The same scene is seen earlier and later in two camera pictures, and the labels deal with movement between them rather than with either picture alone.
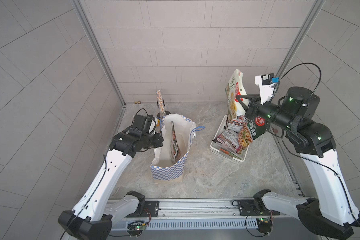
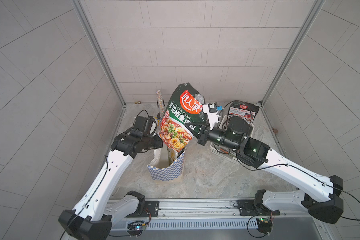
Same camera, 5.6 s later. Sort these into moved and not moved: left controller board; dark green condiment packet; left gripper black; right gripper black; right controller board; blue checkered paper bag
Moved: dark green condiment packet; right gripper black
Not moved: blue checkered paper bag; right controller board; left controller board; left gripper black
